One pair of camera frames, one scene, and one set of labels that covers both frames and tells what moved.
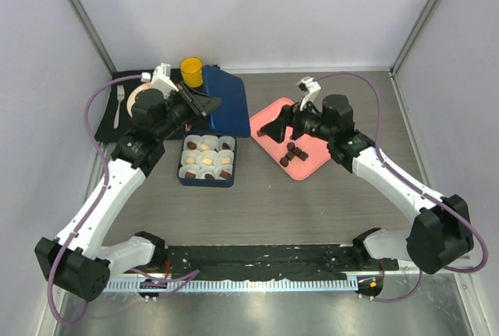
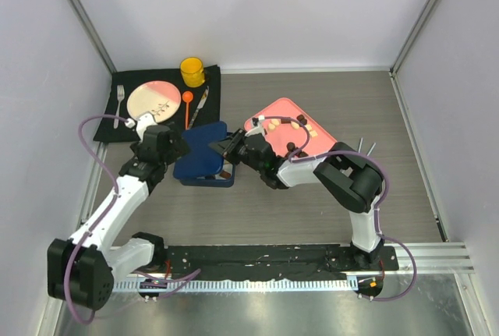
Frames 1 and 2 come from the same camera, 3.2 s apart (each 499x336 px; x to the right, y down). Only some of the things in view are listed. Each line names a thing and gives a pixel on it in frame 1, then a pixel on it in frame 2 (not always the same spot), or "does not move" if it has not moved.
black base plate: x=260 y=263 does not move
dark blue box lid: x=231 y=117 to x=202 y=159
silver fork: x=120 y=94 does not move
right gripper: x=290 y=115 to x=227 y=146
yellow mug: x=192 y=71 does not move
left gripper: x=204 y=104 to x=178 y=148
